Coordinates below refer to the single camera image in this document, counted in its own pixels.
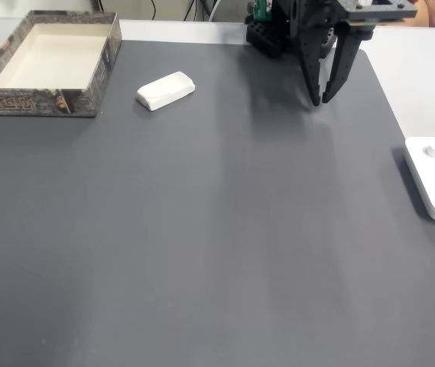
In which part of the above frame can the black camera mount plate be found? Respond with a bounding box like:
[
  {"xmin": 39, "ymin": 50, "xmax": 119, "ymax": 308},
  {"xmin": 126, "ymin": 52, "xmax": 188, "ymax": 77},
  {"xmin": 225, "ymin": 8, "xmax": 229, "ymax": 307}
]
[{"xmin": 337, "ymin": 0, "xmax": 419, "ymax": 28}]

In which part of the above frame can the white cable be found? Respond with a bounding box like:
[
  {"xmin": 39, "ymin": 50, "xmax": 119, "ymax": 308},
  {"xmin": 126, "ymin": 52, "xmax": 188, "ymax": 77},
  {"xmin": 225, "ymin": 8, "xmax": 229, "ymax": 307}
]
[{"xmin": 206, "ymin": 0, "xmax": 222, "ymax": 22}]

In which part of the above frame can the printed cardboard box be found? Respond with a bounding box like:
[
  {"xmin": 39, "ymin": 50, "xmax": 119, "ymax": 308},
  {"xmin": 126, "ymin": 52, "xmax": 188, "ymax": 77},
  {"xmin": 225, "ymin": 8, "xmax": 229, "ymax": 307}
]
[{"xmin": 0, "ymin": 10, "xmax": 123, "ymax": 119}]

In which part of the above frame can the green circuit board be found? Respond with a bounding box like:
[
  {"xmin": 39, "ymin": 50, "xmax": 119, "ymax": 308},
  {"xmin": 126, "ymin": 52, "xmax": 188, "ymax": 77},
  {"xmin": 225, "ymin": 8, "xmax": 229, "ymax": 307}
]
[{"xmin": 252, "ymin": 0, "xmax": 272, "ymax": 21}]

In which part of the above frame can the gray table mat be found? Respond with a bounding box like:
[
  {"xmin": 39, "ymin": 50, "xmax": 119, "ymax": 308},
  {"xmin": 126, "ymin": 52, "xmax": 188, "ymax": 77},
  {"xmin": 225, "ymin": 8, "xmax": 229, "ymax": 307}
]
[{"xmin": 0, "ymin": 37, "xmax": 435, "ymax": 367}]

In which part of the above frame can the white block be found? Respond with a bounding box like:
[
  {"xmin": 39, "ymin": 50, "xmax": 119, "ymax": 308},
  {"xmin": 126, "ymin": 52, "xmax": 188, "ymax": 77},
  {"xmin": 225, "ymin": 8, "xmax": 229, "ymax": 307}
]
[{"xmin": 136, "ymin": 70, "xmax": 196, "ymax": 113}]

